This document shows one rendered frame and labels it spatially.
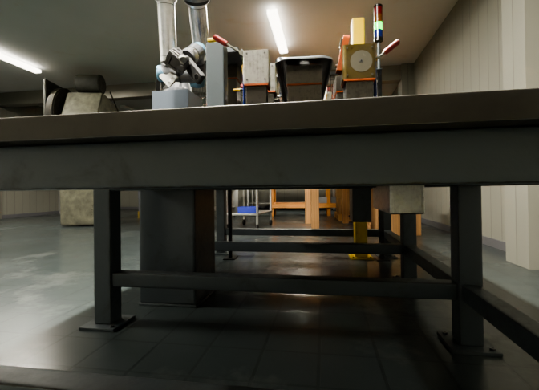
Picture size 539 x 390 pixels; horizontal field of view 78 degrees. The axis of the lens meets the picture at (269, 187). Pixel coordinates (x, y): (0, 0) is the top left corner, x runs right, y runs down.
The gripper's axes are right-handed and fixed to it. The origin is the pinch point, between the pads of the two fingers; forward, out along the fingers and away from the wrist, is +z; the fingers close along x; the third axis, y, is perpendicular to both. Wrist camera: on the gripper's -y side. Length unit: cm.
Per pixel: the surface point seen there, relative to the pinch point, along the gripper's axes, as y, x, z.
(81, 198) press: 98, -436, -255
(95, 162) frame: -13, 22, 78
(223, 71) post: -15.3, 13.0, -2.3
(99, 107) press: 164, -339, -363
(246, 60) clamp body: -20.7, 24.6, 4.7
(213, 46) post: -7.1, 16.5, -7.3
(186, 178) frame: -27, 31, 79
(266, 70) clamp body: -28.1, 26.8, 6.0
